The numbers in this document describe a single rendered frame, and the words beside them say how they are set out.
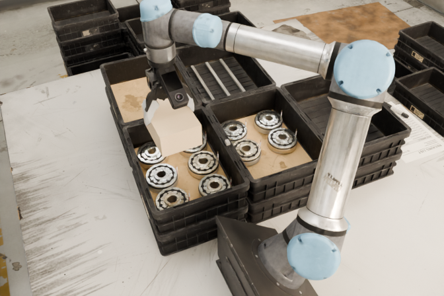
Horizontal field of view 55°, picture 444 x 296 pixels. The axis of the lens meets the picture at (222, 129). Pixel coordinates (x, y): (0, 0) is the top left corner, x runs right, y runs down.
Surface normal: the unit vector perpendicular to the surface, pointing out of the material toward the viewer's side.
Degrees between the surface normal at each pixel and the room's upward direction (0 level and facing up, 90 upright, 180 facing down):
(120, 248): 0
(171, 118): 0
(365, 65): 49
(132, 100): 0
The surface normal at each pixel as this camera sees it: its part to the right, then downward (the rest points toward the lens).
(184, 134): 0.44, 0.61
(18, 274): 0.00, -0.73
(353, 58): -0.25, 0.01
